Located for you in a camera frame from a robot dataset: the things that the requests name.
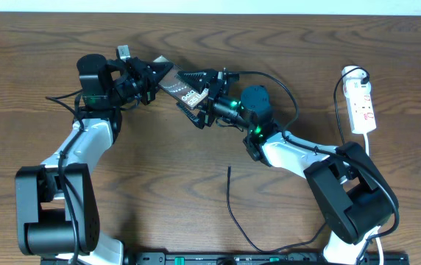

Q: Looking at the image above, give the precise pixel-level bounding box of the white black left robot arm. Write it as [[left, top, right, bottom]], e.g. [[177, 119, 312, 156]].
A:
[[15, 52, 174, 264]]

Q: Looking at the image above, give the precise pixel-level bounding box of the black right camera cable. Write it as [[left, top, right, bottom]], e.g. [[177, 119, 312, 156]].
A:
[[232, 70, 401, 265]]

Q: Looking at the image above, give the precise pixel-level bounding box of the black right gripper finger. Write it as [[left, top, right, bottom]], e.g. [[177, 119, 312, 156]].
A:
[[176, 102, 205, 129], [177, 68, 218, 92]]

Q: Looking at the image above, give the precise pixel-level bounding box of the white power strip cord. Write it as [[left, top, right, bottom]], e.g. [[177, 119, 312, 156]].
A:
[[362, 132, 385, 265]]

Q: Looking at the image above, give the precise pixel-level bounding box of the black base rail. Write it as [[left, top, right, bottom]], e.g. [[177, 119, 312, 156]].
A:
[[40, 252, 410, 265]]

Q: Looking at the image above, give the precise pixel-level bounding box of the white power strip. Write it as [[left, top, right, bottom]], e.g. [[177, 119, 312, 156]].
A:
[[342, 66, 376, 135]]

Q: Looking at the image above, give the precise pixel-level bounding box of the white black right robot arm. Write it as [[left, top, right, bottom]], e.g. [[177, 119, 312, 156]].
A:
[[176, 69, 400, 264]]

